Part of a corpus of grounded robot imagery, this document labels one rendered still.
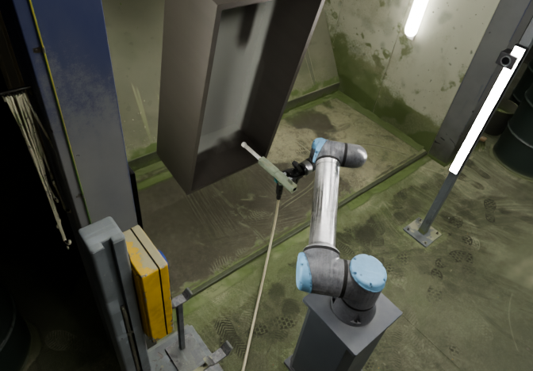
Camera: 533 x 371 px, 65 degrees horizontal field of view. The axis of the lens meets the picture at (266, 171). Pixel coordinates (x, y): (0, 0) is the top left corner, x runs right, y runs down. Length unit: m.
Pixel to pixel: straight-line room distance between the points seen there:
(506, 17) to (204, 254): 2.52
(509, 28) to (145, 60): 2.51
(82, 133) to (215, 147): 1.57
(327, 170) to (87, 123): 1.08
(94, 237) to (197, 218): 2.15
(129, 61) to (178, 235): 1.28
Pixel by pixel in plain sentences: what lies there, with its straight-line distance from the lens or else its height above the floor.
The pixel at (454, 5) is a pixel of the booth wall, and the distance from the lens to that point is 3.50.
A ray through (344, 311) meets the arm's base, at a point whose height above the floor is 0.70.
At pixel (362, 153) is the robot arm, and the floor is 1.00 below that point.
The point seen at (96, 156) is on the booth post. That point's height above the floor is 1.40.
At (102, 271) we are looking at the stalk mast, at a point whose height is 1.58.
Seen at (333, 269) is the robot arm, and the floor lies 0.89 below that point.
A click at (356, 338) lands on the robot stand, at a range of 1.83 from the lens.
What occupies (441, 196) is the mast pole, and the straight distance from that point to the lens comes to 2.95.
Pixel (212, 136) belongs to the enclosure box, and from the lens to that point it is 2.75.
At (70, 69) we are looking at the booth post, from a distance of 1.12.
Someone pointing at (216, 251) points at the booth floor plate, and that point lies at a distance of 2.70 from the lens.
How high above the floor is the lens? 2.21
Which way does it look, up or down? 42 degrees down
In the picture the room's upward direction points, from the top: 8 degrees clockwise
